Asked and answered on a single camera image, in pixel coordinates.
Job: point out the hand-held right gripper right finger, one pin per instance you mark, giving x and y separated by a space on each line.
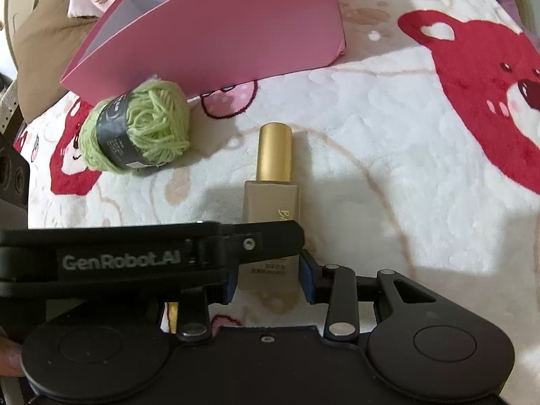
306 278

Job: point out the brown pillow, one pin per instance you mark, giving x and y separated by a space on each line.
46 50

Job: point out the red bear print blanket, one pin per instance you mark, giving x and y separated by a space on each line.
379 156

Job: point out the gold cap cosmetic bottle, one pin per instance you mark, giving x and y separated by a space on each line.
274 156

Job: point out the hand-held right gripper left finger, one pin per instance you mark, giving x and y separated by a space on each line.
230 289

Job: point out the person's left hand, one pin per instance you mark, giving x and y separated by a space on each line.
9 358

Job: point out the green yarn ball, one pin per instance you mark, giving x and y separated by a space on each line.
147 126

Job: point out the pink cardboard box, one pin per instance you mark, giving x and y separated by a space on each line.
219 38

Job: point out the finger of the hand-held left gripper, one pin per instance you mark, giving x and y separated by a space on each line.
270 240

